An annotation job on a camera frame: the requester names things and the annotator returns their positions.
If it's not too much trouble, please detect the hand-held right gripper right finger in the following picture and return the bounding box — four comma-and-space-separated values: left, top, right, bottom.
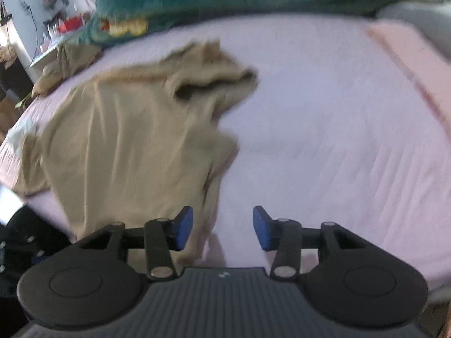
253, 205, 376, 282

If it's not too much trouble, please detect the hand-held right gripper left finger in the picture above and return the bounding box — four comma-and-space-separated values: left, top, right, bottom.
76, 205, 194, 281

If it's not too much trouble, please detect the tan t-shirt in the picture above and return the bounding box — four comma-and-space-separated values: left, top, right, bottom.
13, 40, 259, 268

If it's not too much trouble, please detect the white cloth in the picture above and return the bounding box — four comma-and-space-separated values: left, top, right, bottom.
6, 118, 37, 155

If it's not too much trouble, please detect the tan plush towel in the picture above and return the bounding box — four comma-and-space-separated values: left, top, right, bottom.
32, 61, 64, 97

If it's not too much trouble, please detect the white desk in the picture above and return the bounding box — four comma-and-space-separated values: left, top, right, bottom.
28, 44, 64, 69

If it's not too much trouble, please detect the brown knit cloth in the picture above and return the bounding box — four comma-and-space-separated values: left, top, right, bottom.
53, 42, 103, 78

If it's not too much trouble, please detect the red box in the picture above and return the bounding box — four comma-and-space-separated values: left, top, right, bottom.
58, 17, 83, 33

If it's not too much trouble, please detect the pink pillow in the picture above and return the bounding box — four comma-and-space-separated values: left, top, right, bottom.
366, 21, 451, 127

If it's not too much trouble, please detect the grey body pillow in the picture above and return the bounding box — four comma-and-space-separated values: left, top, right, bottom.
375, 0, 451, 60

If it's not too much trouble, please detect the dark power cable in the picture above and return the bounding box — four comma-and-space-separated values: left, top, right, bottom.
29, 6, 40, 59

